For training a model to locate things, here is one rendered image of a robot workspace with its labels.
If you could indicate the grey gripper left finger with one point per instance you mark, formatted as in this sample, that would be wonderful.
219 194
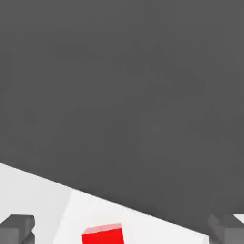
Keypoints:
15 230

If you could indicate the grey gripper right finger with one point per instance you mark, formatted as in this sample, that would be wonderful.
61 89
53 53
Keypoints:
228 231

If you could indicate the small red cube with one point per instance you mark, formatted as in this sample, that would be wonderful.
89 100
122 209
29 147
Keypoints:
103 235

